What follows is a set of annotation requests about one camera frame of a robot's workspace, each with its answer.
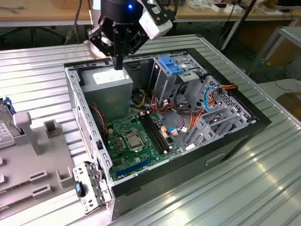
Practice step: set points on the grey power supply unit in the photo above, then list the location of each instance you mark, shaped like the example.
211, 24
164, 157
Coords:
105, 99

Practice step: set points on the blue drive bay latch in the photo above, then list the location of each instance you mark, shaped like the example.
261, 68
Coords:
169, 64

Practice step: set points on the grey parts rack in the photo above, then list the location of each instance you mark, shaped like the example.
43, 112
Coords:
28, 162

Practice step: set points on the grey perforated disk bay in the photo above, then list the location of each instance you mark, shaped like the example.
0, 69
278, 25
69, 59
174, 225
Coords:
218, 127

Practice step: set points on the white small box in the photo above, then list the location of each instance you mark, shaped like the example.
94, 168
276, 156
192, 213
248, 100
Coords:
232, 10

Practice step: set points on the silver optical drive cage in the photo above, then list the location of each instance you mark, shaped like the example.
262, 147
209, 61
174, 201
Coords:
164, 82

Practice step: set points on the black open PC case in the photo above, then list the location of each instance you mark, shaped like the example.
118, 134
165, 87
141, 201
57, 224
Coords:
178, 174

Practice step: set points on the wooden desk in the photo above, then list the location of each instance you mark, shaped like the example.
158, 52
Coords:
35, 11
207, 14

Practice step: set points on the brown cardboard box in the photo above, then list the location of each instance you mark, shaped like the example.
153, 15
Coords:
290, 101
285, 55

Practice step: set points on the blue expansion slot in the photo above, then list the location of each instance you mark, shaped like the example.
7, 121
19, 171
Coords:
134, 167

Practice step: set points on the green motherboard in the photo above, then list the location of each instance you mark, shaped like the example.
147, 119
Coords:
117, 155

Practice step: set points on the CPU socket with silver CPU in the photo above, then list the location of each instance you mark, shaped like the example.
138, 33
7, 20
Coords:
132, 142

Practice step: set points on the black RAM slot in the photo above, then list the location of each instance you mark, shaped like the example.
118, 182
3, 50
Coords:
159, 132
156, 133
151, 134

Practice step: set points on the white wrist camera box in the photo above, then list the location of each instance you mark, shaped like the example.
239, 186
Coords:
154, 29

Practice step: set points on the black case fan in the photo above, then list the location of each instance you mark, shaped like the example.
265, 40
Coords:
103, 134

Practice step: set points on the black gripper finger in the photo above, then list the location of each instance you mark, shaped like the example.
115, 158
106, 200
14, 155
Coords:
137, 40
95, 35

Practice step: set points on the silver expansion slot bracket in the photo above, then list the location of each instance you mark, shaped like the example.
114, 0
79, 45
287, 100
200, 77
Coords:
81, 169

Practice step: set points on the hard disk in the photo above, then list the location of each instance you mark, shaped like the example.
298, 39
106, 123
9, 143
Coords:
5, 131

